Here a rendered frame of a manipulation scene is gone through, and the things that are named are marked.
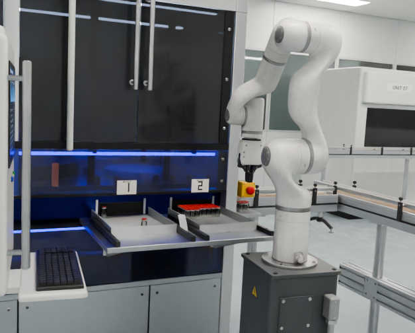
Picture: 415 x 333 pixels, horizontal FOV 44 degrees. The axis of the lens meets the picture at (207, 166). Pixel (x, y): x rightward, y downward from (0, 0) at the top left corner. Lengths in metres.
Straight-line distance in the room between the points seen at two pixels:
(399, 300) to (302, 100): 1.32
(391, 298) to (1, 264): 1.86
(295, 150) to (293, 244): 0.31
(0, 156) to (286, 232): 0.92
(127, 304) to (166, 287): 0.19
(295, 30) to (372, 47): 7.42
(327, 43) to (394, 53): 7.67
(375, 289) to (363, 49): 6.50
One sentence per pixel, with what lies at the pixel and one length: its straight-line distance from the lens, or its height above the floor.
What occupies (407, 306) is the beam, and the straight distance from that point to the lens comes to 2.69.
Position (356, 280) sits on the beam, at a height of 0.50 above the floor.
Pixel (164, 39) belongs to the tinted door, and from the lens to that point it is 2.25.
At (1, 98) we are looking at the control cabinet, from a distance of 1.54.
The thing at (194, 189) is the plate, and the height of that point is 1.00.
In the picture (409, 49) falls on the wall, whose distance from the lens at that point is 9.63.
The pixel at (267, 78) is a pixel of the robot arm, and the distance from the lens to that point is 1.92.
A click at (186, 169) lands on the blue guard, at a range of 2.29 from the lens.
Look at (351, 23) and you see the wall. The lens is 8.81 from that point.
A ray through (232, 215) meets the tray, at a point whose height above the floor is 0.90.
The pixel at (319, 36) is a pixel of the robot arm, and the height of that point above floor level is 1.61.
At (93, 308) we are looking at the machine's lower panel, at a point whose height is 0.50.
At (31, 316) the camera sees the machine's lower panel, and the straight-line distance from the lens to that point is 2.28.
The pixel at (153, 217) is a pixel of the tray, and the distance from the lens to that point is 2.27.
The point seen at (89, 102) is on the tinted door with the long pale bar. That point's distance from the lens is 2.15.
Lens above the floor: 1.38
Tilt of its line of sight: 7 degrees down
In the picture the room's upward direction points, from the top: 3 degrees clockwise
